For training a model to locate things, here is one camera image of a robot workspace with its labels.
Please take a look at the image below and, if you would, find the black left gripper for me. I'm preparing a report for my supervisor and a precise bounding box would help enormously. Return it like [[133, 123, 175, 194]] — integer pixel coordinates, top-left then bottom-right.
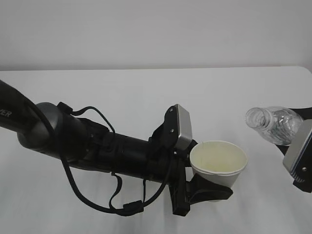
[[147, 123, 233, 216]]

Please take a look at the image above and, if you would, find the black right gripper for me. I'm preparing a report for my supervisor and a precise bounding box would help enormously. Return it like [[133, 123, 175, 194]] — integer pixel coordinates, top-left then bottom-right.
[[276, 107, 312, 193]]

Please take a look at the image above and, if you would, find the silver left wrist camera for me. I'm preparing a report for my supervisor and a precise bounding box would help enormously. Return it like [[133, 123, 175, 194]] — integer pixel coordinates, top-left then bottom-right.
[[162, 104, 193, 151]]

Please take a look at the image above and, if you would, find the clear plastic water bottle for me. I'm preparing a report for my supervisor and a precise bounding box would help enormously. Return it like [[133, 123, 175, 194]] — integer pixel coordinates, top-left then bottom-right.
[[245, 106, 304, 146]]

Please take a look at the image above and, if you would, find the white paper cup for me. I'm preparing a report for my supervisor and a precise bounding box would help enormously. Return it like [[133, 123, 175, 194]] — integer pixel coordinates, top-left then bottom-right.
[[190, 141, 249, 188]]

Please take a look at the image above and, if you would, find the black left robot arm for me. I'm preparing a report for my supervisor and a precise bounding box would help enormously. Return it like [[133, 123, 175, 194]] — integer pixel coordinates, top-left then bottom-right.
[[0, 82, 233, 216]]

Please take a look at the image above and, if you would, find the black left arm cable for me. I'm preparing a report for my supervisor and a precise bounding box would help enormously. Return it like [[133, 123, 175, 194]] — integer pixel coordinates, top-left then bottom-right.
[[21, 97, 181, 216]]

